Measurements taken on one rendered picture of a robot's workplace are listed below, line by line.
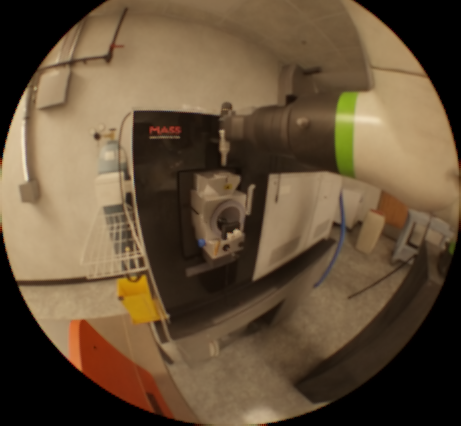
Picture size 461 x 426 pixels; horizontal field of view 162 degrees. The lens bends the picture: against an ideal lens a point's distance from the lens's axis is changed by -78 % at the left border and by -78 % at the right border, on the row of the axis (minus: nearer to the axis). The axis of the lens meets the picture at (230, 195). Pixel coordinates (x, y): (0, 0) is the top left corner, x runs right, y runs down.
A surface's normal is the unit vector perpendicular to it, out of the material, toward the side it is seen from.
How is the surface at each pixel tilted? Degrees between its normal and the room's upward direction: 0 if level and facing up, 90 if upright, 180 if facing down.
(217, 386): 0
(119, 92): 90
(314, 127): 93
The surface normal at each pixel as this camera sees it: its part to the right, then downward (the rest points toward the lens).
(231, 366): 0.06, -0.95
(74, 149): 0.55, 0.28
